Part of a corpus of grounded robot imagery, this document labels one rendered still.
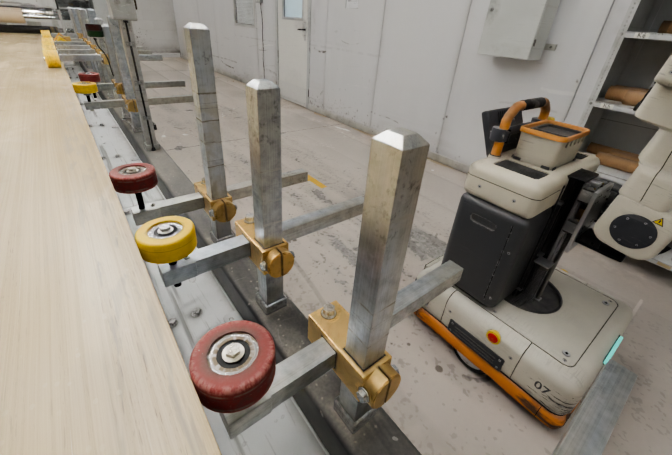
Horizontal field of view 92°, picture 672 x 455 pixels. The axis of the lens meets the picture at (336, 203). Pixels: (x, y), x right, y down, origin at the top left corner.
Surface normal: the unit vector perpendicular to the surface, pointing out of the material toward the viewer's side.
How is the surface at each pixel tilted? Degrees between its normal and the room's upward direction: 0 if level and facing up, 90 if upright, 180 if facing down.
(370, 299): 90
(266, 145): 90
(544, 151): 92
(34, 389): 0
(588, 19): 90
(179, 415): 0
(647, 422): 0
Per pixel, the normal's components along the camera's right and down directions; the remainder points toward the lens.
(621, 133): -0.78, 0.25
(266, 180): 0.62, 0.42
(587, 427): 0.07, -0.87
